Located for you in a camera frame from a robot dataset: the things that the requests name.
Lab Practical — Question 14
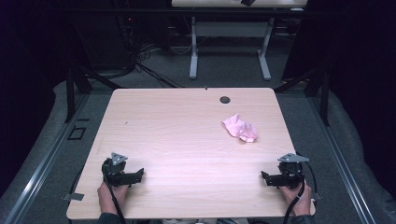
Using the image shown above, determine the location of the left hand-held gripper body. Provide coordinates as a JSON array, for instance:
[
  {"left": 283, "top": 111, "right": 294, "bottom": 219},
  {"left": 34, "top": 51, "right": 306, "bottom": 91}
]
[{"left": 101, "top": 151, "right": 134, "bottom": 188}]

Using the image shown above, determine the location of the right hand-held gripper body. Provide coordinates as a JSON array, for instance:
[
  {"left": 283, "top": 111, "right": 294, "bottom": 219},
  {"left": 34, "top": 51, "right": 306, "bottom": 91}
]
[{"left": 275, "top": 152, "right": 310, "bottom": 189}]

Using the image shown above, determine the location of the pink sock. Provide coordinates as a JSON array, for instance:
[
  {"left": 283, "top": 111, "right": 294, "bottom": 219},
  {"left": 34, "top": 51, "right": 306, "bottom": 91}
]
[{"left": 221, "top": 113, "right": 260, "bottom": 144}]

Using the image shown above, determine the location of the person's right hand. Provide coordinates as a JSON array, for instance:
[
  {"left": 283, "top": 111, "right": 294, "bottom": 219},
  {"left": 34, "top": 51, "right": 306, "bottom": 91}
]
[{"left": 279, "top": 181, "right": 313, "bottom": 217}]

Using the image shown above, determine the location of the person's left hand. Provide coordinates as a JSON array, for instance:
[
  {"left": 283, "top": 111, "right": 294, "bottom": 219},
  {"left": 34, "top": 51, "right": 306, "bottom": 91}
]
[{"left": 96, "top": 181, "right": 130, "bottom": 216}]

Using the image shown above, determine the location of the person's lap clothing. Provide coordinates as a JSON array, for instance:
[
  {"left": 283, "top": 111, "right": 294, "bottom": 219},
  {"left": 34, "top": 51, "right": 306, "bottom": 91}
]
[{"left": 161, "top": 217, "right": 250, "bottom": 224}]

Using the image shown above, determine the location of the grey-legged background table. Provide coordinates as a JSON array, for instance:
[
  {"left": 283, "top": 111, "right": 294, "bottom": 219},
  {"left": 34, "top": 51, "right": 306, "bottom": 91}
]
[{"left": 170, "top": 0, "right": 309, "bottom": 81}]

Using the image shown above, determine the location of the thin black cable loop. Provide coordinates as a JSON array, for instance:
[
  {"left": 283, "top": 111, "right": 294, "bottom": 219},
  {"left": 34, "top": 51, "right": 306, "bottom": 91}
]
[{"left": 295, "top": 151, "right": 319, "bottom": 200}]

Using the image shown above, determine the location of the left hand-held gripper black cable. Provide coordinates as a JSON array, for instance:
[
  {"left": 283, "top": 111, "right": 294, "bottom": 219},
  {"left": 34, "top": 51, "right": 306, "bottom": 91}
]
[{"left": 103, "top": 172, "right": 128, "bottom": 224}]

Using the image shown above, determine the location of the hand-held gripper black cable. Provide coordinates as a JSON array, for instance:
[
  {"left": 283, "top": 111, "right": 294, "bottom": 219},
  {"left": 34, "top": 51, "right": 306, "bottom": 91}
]
[
  {"left": 103, "top": 172, "right": 128, "bottom": 224},
  {"left": 282, "top": 166, "right": 306, "bottom": 224}
]

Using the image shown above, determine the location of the right hand-held gripper black cable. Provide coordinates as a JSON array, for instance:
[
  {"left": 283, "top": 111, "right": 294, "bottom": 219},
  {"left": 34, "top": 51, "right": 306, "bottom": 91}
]
[{"left": 282, "top": 166, "right": 306, "bottom": 224}]

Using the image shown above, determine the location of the aluminium floor rail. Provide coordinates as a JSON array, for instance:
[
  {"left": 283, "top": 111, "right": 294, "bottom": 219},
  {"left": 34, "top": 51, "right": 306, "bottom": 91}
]
[
  {"left": 307, "top": 92, "right": 378, "bottom": 224},
  {"left": 2, "top": 92, "right": 92, "bottom": 224}
]

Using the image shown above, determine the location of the black metal frame stand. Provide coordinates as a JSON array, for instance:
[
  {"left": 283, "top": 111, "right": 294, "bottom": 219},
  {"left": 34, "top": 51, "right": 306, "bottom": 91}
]
[
  {"left": 64, "top": 65, "right": 123, "bottom": 124},
  {"left": 274, "top": 65, "right": 332, "bottom": 127}
]

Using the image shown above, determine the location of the bundle of floor cables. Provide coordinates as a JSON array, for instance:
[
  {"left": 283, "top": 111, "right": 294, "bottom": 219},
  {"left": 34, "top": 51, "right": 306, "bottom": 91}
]
[{"left": 117, "top": 15, "right": 185, "bottom": 90}]

